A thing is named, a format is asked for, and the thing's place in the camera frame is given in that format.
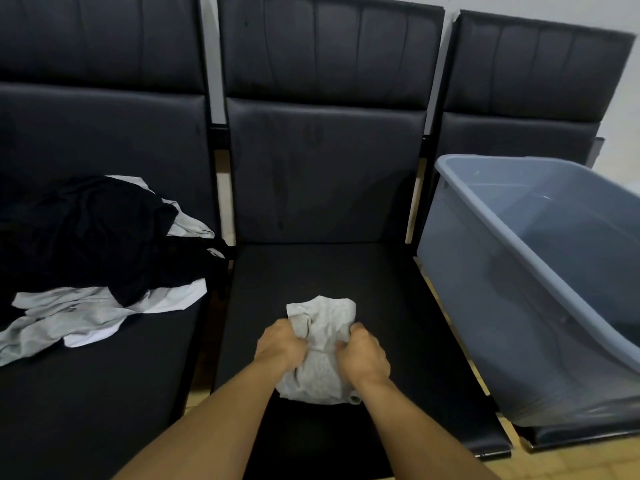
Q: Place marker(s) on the person's right hand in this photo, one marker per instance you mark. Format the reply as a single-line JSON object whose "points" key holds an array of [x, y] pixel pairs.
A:
{"points": [[365, 359]]}

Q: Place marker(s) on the person's left hand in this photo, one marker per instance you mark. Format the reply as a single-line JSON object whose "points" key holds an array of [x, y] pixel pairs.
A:
{"points": [[280, 344]]}

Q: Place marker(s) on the blue-grey plastic bin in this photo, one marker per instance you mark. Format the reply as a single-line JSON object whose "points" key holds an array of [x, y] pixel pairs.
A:
{"points": [[480, 294]]}

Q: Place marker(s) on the grey tank top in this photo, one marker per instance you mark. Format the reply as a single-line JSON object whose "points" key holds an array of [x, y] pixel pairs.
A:
{"points": [[65, 309]]}

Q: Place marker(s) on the person's right forearm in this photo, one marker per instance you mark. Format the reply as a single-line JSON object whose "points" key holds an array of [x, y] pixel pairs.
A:
{"points": [[420, 434]]}

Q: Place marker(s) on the person's left forearm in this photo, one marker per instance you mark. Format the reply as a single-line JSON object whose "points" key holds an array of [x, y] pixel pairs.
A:
{"points": [[200, 429]]}

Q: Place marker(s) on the black leather bench chair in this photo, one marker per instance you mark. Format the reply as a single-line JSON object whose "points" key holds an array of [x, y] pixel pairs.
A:
{"points": [[320, 169], [530, 64], [100, 134]]}

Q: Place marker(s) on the gray metal bench armrest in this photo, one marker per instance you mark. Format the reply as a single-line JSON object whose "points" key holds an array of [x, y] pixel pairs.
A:
{"points": [[596, 152]]}

